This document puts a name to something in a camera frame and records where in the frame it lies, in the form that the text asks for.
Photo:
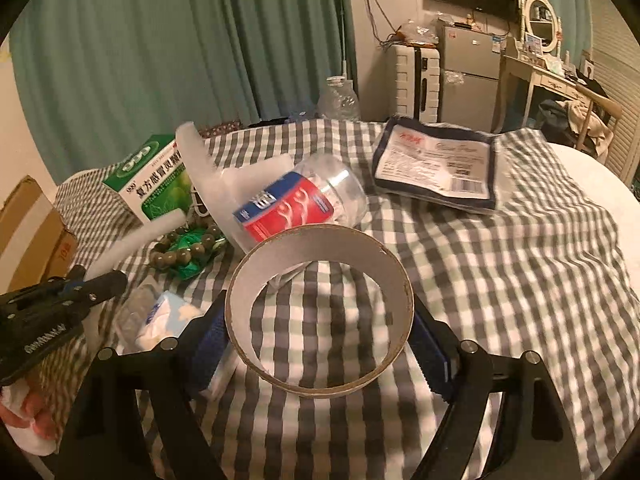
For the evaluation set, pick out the clear jar red blue label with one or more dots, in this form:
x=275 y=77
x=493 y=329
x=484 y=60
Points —
x=290 y=205

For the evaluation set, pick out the white cylindrical bottle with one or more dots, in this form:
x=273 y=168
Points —
x=135 y=245

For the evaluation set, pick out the green foil wrapper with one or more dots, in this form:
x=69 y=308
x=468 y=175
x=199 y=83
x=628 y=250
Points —
x=186 y=269

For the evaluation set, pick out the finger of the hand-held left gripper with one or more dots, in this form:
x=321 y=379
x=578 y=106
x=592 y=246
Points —
x=107 y=286
x=69 y=286

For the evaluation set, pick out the dark blue packaged towel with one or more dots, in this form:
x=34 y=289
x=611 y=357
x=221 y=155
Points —
x=430 y=160

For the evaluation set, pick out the dark bag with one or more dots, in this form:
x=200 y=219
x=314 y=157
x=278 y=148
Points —
x=270 y=122

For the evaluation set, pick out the clear plastic water bottle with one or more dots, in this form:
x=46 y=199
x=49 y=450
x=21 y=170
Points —
x=340 y=100

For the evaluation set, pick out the white suitcase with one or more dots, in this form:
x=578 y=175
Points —
x=405 y=80

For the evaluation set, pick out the white oval mirror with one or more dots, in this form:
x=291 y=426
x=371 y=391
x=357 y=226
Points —
x=540 y=12

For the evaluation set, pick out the wooden chair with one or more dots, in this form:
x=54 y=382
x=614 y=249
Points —
x=600 y=101

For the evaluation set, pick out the person's left hand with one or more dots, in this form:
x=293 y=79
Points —
x=30 y=412

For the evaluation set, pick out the grey checkered bedsheet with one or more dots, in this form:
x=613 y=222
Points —
x=500 y=285

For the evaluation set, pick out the wide green curtain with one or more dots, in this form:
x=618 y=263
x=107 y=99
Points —
x=150 y=35

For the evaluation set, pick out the cardboard tape roll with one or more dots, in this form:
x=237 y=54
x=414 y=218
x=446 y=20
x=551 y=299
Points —
x=325 y=245

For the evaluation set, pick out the grey mini fridge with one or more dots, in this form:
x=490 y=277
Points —
x=470 y=90

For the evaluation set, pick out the brown patterned bag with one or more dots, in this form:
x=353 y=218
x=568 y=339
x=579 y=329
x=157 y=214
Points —
x=225 y=126

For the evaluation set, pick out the white cloth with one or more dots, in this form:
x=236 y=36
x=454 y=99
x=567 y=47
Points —
x=25 y=447

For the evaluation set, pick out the white louvered door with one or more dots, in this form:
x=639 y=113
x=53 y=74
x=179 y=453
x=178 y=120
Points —
x=620 y=60

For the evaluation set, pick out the clear plastic bags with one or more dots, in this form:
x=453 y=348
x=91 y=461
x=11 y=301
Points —
x=417 y=32

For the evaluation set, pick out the brown cardboard box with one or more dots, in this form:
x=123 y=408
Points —
x=30 y=230

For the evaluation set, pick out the white tissue packet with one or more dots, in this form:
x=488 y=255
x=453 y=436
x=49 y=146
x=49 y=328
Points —
x=165 y=315

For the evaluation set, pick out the narrow green curtain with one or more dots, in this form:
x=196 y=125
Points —
x=570 y=0

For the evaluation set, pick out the cream dressing table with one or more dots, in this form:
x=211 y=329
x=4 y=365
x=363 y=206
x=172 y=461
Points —
x=540 y=80

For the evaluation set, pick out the green medicine box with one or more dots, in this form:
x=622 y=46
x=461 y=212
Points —
x=150 y=185

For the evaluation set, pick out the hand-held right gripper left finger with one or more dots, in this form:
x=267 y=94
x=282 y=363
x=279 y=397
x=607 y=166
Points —
x=212 y=355

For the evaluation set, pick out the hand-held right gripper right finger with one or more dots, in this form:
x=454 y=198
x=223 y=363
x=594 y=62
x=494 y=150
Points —
x=434 y=355

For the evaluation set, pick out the pile of clothes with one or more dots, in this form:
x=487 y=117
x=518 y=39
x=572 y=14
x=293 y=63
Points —
x=595 y=125

